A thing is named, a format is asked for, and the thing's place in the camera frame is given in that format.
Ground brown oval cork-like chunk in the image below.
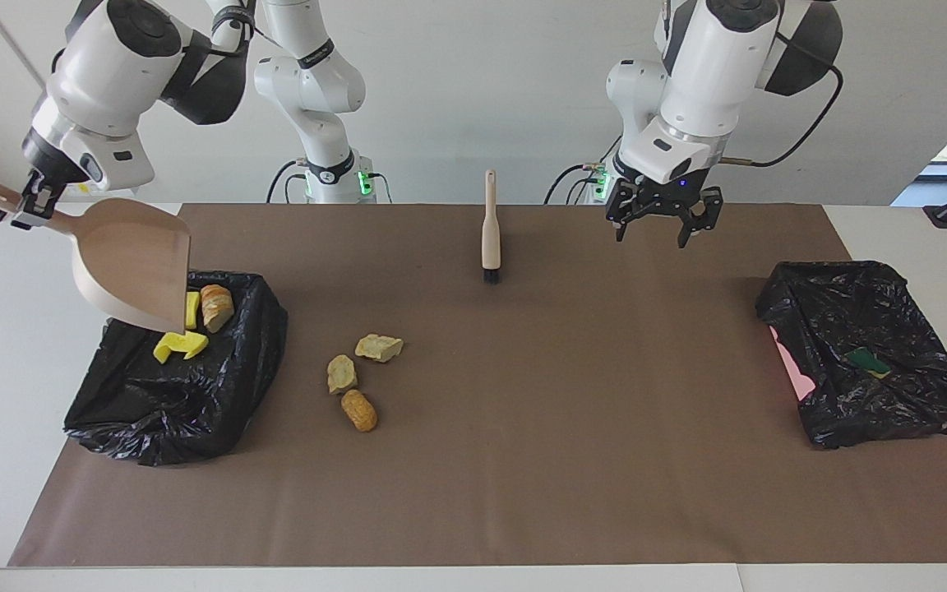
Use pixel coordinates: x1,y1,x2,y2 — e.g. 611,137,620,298
340,388,379,434

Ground pink plastic bin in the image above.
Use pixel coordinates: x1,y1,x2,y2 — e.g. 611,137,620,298
769,324,817,403

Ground pale angular foam chunk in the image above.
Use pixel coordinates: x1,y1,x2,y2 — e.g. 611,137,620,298
353,332,405,364

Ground black trash bag lined bin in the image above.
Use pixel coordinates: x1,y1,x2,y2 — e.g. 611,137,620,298
63,267,289,468

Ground brown paper table mat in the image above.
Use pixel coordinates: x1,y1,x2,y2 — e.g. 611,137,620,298
9,203,947,568

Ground black trash bag over pink bin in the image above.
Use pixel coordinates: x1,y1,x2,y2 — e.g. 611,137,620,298
755,260,947,450

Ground boot-shaped green yellow sponge piece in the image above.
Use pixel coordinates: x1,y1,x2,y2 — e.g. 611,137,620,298
152,328,210,365

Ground beige brush with black bristles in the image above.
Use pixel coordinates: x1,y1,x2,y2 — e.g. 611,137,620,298
481,169,504,285

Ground beige plastic dustpan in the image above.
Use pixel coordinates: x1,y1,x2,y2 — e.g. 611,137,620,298
0,173,193,334

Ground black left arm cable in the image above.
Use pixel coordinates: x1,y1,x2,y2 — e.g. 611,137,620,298
718,31,845,170

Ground pale oval foam chunk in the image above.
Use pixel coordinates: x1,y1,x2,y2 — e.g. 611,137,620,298
326,354,359,396

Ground pale orange-tinted foam chunk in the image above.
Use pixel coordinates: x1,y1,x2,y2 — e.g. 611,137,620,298
200,284,236,335

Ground black left base cable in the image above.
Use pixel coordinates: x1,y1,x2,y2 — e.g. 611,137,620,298
544,135,616,206

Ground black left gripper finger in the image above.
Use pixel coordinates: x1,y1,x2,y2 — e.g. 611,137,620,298
604,196,649,244
675,187,726,250

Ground green and yellow sponge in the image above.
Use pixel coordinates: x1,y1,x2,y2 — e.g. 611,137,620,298
843,346,894,381

